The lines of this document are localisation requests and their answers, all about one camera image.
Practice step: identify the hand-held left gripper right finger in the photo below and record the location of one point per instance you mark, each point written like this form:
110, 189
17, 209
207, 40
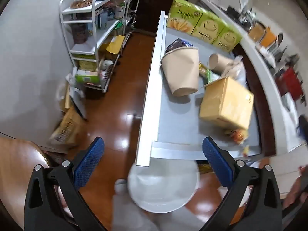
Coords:
216, 160

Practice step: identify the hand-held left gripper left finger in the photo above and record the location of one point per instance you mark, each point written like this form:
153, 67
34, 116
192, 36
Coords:
89, 160

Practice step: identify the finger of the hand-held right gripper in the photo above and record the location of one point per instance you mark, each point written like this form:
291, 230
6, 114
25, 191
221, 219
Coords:
303, 127

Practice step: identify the cardboard box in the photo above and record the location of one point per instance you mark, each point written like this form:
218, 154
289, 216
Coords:
226, 102

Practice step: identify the white round bin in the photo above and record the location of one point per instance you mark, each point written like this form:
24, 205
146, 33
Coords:
163, 187

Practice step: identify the green snack bag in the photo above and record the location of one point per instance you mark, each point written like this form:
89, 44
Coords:
213, 75

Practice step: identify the person's right hand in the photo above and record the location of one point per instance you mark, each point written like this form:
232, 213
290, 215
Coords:
294, 192

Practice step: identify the orange snack packet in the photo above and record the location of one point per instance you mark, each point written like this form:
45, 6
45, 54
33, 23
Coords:
237, 134

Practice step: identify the yellow printed sack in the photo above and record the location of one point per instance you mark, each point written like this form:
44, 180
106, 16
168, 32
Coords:
68, 127

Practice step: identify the white cloth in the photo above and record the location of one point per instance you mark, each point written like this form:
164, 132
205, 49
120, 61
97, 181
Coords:
130, 211

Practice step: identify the wooden chair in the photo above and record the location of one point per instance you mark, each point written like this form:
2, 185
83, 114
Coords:
19, 158

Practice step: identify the green and white packet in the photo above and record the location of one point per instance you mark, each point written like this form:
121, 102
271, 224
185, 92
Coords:
86, 77

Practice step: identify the yellow foil wrapper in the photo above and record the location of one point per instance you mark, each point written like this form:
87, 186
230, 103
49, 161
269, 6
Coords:
202, 69

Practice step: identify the large beige paper tub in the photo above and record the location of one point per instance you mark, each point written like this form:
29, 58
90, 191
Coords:
181, 73

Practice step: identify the orange cutting board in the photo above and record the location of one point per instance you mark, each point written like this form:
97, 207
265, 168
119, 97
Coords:
269, 38

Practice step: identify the beige paper cup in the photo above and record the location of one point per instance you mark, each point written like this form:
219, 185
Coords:
220, 61

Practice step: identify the grey metal table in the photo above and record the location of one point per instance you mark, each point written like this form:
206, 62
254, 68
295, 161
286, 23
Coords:
154, 77

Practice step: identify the green snack box smiley face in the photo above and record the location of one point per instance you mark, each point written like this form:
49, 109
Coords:
227, 41
209, 28

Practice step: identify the yellow bag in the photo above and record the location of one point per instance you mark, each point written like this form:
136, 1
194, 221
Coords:
115, 43

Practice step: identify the white metal shelf cart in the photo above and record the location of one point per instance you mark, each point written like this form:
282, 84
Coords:
96, 41

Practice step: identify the dark brown snack bag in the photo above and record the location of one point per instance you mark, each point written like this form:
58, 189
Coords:
179, 44

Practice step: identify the dark filled jar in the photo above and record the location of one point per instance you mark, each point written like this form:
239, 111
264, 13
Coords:
79, 33

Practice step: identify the green snack box fries picture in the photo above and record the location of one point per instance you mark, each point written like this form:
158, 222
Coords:
184, 16

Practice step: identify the white tin can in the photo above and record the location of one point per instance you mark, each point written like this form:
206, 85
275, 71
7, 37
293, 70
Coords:
119, 12

